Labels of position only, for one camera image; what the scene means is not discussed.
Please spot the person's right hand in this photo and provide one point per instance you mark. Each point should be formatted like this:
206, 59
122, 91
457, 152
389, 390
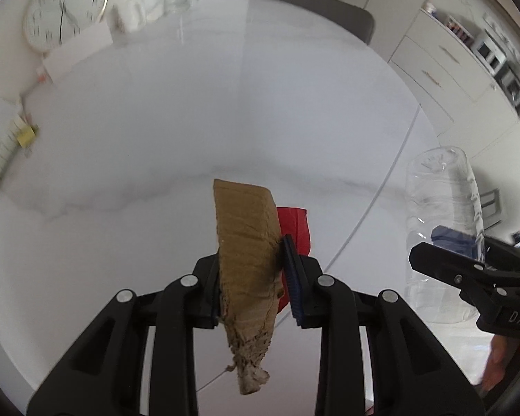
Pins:
498, 355

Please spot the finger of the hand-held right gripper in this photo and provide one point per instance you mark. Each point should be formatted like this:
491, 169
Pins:
481, 284
455, 236

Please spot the grey dining chair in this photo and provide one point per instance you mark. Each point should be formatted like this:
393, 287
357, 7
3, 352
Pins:
320, 8

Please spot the white card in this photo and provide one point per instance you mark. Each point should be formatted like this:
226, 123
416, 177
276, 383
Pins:
78, 54

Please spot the white wall clock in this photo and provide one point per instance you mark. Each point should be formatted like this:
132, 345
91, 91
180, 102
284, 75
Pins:
65, 6

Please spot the yellow sticky notes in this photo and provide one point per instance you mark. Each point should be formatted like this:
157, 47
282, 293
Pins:
27, 135

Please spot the wall outlet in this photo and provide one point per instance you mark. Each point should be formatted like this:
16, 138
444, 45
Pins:
490, 208

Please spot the brown and red cardboard piece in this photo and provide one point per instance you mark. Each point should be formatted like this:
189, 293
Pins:
247, 242

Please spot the open wall shelf niche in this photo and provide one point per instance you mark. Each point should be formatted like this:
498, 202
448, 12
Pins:
489, 47

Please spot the white low drawer cabinet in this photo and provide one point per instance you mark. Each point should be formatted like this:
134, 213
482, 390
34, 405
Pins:
442, 82

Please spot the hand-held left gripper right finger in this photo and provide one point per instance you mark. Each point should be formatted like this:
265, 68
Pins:
292, 281

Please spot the clear glass cup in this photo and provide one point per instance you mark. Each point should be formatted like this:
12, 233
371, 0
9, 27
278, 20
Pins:
130, 15

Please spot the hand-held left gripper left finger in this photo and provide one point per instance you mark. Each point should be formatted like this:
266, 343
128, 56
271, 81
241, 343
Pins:
208, 294

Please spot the clear plastic bottle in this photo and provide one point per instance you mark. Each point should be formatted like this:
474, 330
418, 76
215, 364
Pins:
442, 190

